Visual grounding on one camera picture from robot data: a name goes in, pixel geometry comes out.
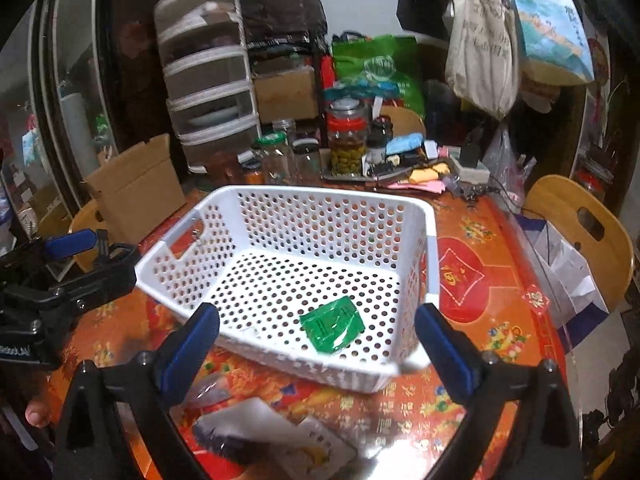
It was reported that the blue tissue pack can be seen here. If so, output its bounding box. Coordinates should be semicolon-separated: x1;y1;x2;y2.
385;132;425;156

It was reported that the white power strip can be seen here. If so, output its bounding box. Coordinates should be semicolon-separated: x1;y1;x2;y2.
449;152;494;182

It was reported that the blue printed paper bag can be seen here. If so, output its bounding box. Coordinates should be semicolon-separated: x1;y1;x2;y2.
504;0;596;87

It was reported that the white and blue paper bag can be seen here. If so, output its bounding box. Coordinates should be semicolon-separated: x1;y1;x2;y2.
514;212;611;332

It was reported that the white packet with yellow print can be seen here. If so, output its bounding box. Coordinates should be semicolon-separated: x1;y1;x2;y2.
294;414;359;480

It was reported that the open cardboard box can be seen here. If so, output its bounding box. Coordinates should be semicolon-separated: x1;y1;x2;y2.
82;133;187;244

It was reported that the large glass jar of olives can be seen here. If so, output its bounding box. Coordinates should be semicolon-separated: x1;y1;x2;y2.
326;100;370;177

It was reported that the small dark jar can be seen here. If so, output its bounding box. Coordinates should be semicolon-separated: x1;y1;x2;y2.
367;116;395;162

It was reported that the dark and white packet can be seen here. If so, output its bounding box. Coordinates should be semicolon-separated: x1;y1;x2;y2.
191;397;303;467

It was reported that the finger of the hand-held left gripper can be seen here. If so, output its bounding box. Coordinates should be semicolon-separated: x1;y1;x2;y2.
0;229;98;288
47;230;139;318

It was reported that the red printed tablecloth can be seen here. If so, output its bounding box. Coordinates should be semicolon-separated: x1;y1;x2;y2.
47;180;571;480

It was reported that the white plastic drawer tower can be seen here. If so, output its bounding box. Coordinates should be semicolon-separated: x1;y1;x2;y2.
153;0;262;167

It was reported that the black shelf rack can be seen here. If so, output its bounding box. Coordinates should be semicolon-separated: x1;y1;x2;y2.
245;35;331;128

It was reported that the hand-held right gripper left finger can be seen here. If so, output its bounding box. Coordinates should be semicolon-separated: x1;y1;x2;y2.
52;303;221;480

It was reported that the dark cabinet with glass doors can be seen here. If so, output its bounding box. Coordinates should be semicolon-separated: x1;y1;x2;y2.
0;0;168;261

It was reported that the beige canvas tote bag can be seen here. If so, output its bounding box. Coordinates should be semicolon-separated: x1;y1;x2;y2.
444;0;522;121

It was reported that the person's left hand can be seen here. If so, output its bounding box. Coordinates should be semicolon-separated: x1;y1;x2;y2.
24;394;52;429

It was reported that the white perforated plastic basket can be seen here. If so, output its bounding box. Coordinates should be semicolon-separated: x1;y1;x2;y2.
134;185;442;395

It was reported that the green shopping bag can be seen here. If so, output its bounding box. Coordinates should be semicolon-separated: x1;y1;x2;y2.
331;34;427;117

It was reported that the black plastic bag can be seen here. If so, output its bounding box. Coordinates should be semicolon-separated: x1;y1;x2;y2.
237;0;329;47

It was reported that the glass jar with black lid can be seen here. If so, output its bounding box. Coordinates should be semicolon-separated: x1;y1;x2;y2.
292;137;324;179

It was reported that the green foil packet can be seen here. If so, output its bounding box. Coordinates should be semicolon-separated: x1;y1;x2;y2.
300;296;365;356

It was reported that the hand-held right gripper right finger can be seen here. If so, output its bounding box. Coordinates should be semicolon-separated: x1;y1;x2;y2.
414;302;586;480

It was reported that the clear plastic packet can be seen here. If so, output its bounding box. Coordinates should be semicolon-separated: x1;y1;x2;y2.
191;372;237;409

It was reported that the black charger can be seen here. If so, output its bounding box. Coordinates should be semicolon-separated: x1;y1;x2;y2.
460;130;487;168

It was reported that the wooden chair with handle hole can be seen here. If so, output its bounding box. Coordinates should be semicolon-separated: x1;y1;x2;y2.
522;175;635;312

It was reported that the glass jar with green lid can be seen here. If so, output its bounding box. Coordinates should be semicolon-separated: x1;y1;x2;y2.
254;132;297;184

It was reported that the cardboard box in rack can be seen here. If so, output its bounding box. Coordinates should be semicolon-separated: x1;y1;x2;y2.
253;67;319;122

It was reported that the clear plastic bag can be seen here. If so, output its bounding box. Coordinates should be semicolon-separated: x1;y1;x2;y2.
481;125;527;202

